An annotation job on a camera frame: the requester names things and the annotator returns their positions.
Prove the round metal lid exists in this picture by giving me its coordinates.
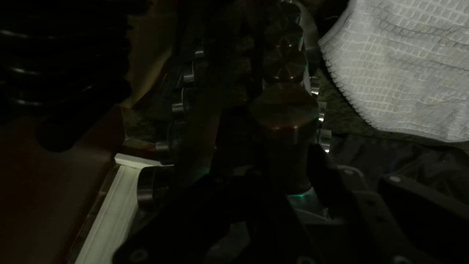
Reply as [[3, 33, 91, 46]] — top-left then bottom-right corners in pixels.
[[249, 84, 319, 197]]

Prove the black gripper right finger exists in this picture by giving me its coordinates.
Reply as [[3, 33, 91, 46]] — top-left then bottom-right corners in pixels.
[[336, 165, 469, 264]]

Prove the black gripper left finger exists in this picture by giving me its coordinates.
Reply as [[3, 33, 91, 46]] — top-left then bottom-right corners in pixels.
[[113, 171, 299, 264]]

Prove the black fabric curtain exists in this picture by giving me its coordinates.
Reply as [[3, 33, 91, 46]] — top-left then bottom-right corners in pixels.
[[327, 134, 469, 207]]

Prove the white plastic container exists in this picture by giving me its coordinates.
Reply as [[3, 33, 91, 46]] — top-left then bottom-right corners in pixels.
[[72, 152, 166, 264]]

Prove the grey waffle weave towel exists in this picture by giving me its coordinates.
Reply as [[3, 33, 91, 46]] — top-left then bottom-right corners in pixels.
[[318, 0, 469, 144]]

